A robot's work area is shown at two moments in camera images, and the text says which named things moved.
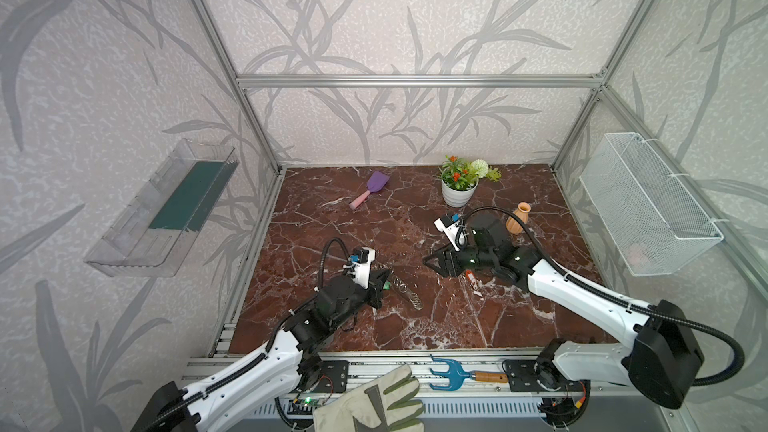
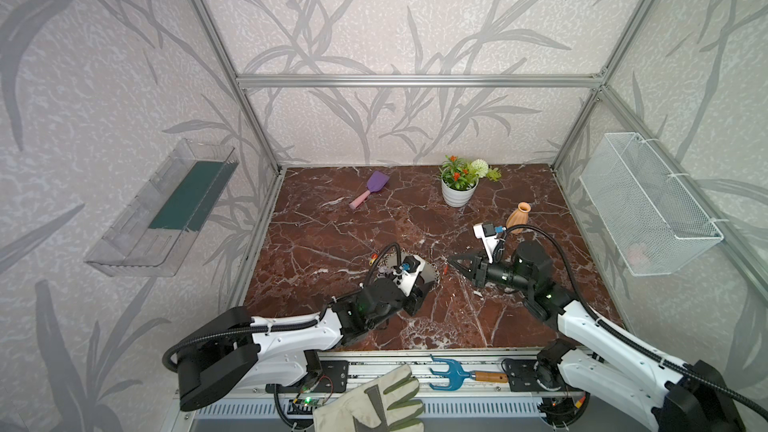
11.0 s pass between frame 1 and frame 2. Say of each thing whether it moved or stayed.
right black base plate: stayed
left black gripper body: moved
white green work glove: stayed
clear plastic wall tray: stayed
